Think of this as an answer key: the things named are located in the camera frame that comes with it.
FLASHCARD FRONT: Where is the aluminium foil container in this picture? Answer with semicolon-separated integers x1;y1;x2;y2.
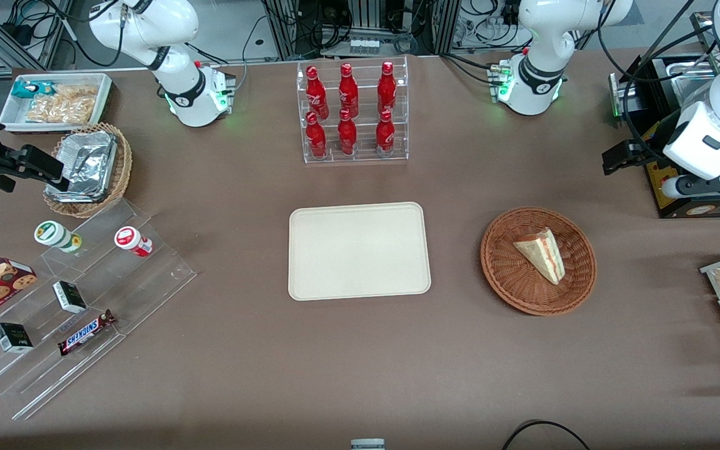
45;131;118;203

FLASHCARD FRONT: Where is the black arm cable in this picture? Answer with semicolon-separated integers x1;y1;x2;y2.
596;0;720;164

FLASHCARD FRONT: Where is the red lid white cup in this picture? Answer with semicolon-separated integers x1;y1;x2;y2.
114;226;154;258

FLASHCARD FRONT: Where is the triangle sandwich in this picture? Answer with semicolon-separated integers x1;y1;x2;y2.
512;227;566;286

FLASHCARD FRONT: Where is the red cola bottle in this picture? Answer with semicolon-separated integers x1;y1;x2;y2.
304;112;328;159
337;108;358;156
338;62;360;119
377;61;398;116
306;66;330;120
375;109;396;158

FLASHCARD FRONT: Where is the brown wicker basket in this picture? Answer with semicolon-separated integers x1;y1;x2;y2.
480;206;598;317

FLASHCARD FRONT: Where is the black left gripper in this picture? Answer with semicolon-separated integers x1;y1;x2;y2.
602;141;673;176

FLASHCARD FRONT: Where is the beige plastic tray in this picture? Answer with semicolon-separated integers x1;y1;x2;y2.
288;201;432;302

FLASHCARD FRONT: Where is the clear acrylic bottle rack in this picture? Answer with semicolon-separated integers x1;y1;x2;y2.
296;56;410;165

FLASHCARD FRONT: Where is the tan wicker basket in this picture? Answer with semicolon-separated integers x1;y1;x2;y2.
42;122;133;219

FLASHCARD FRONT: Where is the clear acrylic step shelf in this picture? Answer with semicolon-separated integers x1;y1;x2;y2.
0;198;198;421

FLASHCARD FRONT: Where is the white rectangular snack bin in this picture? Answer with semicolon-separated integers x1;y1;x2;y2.
0;72;114;134

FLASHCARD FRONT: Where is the clear bag of crackers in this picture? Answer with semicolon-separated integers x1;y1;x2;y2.
25;84;99;125

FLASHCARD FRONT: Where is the teal snack packet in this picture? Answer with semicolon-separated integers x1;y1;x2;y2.
11;79;56;100

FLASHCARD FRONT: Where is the green lid white cup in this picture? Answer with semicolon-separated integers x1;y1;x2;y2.
34;220;83;254

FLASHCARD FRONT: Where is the Snickers chocolate bar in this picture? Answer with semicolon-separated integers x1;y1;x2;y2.
57;309;118;357

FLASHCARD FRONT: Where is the black appliance with steel tray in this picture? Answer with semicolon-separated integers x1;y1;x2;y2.
608;52;720;219

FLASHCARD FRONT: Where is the small black carton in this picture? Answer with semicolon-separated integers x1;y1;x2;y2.
0;322;34;354
52;280;88;314

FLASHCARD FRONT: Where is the black cable loop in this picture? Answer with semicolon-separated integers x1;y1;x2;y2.
501;419;593;450

